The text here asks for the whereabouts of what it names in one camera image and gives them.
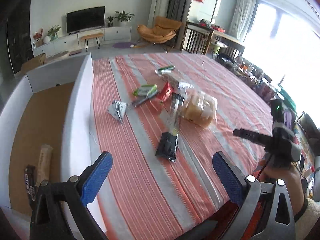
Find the white tv cabinet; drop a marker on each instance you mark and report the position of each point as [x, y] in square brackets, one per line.
[72, 42]

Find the black display cabinet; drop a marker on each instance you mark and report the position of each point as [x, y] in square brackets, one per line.
[18, 36]

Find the dark chocolate bar wrapper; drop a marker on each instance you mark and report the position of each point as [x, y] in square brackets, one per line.
[30, 184]

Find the white standing air conditioner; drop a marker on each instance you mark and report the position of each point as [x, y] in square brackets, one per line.
[158, 8]

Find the clear bag of biscuits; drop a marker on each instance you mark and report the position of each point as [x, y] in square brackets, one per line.
[177, 82]

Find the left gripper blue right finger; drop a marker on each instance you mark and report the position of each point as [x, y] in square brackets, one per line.
[277, 220]

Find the person's right hand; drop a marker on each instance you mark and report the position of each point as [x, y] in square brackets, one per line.
[292, 180]

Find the cluttered side shelf items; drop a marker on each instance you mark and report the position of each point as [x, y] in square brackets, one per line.
[258, 82]

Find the colourful floral cloth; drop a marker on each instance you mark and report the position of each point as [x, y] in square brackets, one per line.
[306, 137]

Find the brown sausage stick pack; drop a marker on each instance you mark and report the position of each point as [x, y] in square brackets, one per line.
[143, 99]

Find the black flat television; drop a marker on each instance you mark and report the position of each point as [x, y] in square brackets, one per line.
[85, 18]

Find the dark grey curtain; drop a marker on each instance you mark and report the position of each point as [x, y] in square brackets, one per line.
[178, 10]

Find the striped red grey tablecloth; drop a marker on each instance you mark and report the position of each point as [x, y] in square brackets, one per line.
[162, 117]

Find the green plant white vase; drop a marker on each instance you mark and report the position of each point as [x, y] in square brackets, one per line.
[53, 32]

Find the brown cardboard box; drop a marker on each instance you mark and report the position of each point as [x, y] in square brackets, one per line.
[33, 63]

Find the large potted green plant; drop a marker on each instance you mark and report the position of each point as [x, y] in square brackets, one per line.
[123, 17]

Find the red flowers in vase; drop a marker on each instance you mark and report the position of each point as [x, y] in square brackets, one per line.
[37, 36]

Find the small wooden bench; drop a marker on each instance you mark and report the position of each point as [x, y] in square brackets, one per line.
[95, 36]

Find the green candy tube pack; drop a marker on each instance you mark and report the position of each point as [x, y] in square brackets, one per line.
[164, 70]

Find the dark wooden railing crib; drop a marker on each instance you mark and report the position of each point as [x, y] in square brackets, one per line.
[197, 39]

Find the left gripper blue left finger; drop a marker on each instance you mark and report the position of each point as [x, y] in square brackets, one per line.
[48, 220]

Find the red snack pack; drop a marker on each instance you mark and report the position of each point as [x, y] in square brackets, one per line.
[166, 92]

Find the long black biscuit pack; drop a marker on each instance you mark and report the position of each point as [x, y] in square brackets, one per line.
[168, 144]

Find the beige wafer snack pack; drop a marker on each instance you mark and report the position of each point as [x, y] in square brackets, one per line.
[43, 168]

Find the purple round floor mat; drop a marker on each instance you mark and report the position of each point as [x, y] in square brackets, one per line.
[124, 45]

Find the orange red blanket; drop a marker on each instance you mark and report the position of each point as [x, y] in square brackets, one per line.
[251, 226]

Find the white cardboard box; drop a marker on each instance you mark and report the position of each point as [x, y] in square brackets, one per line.
[50, 105]

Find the green white packet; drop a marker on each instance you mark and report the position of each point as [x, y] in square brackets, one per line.
[145, 90]

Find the bread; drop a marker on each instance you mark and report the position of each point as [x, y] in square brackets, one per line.
[199, 108]

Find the orange lounge chair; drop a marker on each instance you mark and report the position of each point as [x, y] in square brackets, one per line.
[164, 30]

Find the white window curtain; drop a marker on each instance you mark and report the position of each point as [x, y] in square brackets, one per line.
[241, 19]

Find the small potted plant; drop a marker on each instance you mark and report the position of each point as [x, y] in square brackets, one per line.
[110, 21]

